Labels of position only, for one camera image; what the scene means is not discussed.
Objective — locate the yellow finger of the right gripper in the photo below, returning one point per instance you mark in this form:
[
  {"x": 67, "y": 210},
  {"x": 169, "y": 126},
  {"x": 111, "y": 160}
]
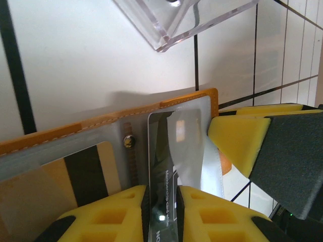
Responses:
[
  {"x": 265, "y": 111},
  {"x": 277, "y": 156}
]

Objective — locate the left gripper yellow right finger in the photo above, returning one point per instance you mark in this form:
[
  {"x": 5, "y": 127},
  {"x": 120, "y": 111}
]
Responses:
[{"x": 214, "y": 219}]

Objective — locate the gold card with black stripe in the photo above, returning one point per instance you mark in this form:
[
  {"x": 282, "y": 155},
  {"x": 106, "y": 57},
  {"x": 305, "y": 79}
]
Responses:
[{"x": 106, "y": 164}]

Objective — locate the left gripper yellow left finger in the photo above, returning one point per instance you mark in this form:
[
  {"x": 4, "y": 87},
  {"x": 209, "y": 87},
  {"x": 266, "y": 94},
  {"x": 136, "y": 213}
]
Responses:
[{"x": 108, "y": 216}]

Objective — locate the dark card with white print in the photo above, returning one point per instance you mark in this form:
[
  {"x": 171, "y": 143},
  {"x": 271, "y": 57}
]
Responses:
[{"x": 157, "y": 151}]

